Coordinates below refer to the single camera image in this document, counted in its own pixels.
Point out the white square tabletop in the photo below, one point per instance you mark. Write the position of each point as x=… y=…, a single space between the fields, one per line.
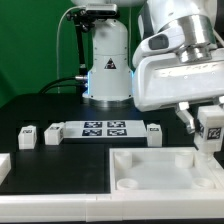
x=178 y=168

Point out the white fiducial marker plate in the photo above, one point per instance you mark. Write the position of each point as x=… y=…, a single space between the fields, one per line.
x=105 y=129

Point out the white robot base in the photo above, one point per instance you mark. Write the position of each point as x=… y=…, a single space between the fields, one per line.
x=109 y=81

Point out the white obstacle fence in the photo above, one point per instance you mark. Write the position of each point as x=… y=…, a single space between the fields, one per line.
x=117 y=205

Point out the black camera on stand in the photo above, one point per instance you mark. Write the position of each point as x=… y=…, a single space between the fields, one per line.
x=84 y=20

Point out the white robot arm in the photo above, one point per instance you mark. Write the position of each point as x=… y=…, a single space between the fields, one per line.
x=180 y=60

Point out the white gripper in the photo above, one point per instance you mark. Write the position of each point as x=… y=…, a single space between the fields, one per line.
x=162 y=81

